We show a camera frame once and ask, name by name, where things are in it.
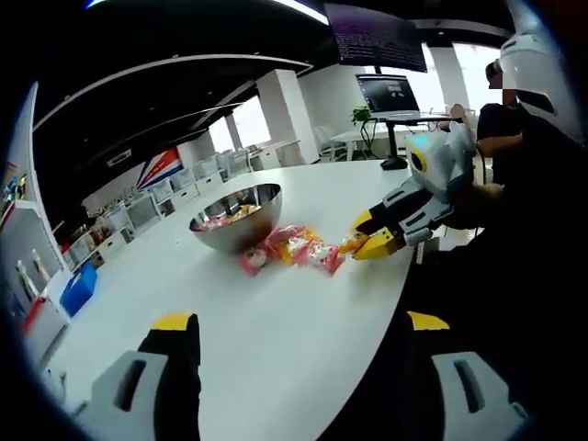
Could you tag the row of white low cabinets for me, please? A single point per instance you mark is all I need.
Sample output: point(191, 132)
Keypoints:
point(188, 193)

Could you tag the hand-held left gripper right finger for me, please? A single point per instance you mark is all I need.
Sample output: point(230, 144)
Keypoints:
point(473, 395)

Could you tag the person's right hand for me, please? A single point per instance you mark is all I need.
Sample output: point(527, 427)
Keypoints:
point(482, 202)

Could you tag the steel bowl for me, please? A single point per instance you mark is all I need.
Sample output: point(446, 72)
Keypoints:
point(229, 241)

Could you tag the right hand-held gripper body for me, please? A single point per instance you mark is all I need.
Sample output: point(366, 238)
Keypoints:
point(436, 165)

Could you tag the row of snack bags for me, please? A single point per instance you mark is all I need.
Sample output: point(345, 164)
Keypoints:
point(14, 188)

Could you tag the white display shelf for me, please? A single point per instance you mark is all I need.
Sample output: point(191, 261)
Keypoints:
point(32, 220)

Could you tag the blue plastic bin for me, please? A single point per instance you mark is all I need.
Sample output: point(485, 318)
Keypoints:
point(78, 289)

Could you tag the white table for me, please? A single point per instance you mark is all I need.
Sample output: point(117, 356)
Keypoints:
point(285, 344)

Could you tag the potted green plant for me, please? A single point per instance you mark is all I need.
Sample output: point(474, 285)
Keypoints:
point(361, 115)

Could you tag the desk monitor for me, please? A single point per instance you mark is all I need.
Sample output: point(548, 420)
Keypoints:
point(386, 94)

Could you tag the ceiling air vent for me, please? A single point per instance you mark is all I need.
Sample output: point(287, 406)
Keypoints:
point(119, 157)

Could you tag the orange marshmallow packet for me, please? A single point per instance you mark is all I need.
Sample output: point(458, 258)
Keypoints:
point(350, 243)

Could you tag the large dark hanging monitor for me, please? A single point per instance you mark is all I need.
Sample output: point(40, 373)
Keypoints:
point(376, 39)

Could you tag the white worn device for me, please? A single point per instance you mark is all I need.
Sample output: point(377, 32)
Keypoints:
point(533, 69)

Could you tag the black computer mouse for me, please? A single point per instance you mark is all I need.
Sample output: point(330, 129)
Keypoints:
point(394, 164)

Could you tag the white drink bottle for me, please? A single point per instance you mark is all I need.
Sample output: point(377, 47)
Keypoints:
point(39, 268)
point(23, 280)

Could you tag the white office desk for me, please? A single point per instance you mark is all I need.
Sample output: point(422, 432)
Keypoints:
point(349, 135)

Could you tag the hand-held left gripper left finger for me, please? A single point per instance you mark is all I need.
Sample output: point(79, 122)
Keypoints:
point(124, 395)

